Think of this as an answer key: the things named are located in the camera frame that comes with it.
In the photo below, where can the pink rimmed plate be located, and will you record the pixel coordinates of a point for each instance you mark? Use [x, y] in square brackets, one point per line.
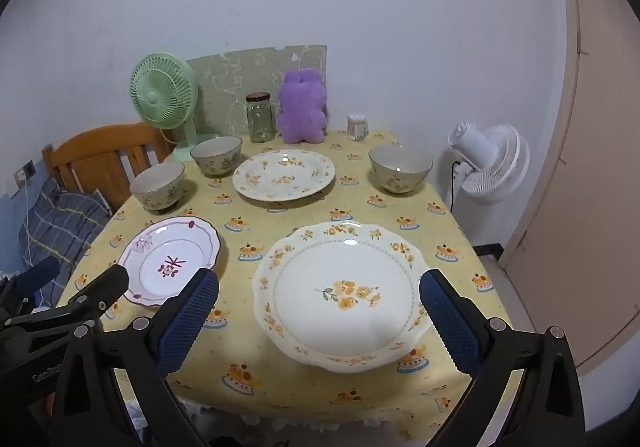
[170, 252]

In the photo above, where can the green desk fan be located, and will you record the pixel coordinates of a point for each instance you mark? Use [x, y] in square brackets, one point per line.
[160, 92]

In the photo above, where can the glass jar with dark lid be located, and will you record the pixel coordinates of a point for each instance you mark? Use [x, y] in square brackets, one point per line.
[260, 122]

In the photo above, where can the deep yellow floral plate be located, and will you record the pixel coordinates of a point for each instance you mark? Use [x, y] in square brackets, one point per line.
[282, 174]

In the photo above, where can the floral ceramic bowl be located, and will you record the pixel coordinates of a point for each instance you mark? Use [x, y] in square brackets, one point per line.
[400, 177]
[215, 162]
[157, 192]

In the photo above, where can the large yellow floral plate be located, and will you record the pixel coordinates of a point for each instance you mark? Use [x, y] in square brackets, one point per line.
[345, 322]

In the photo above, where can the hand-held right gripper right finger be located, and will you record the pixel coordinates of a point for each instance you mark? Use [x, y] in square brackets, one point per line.
[450, 322]

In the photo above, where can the green patterned board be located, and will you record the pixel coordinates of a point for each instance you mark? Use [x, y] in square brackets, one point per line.
[235, 72]

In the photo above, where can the cotton swab container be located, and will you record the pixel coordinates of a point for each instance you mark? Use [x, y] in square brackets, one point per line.
[356, 127]

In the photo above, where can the wooden headboard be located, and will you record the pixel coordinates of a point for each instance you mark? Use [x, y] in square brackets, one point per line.
[100, 142]

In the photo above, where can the white standing fan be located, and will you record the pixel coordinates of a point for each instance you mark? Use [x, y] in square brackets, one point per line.
[495, 162]

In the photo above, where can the yellow printed tablecloth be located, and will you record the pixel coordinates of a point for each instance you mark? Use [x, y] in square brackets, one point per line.
[310, 212]

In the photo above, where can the wall outlet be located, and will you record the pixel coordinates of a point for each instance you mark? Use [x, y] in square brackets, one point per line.
[27, 171]

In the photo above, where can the beige wooden door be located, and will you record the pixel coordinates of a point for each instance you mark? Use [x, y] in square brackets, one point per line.
[600, 177]

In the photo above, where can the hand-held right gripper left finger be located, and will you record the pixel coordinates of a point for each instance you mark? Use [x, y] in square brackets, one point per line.
[190, 322]

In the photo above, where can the purple plush toy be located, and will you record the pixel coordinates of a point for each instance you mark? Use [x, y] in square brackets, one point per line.
[300, 107]

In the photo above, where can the grey plaid pillow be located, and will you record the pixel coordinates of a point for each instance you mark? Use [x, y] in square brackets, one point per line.
[55, 227]

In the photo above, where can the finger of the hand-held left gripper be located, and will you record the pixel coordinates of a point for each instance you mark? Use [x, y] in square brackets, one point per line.
[37, 277]
[107, 289]

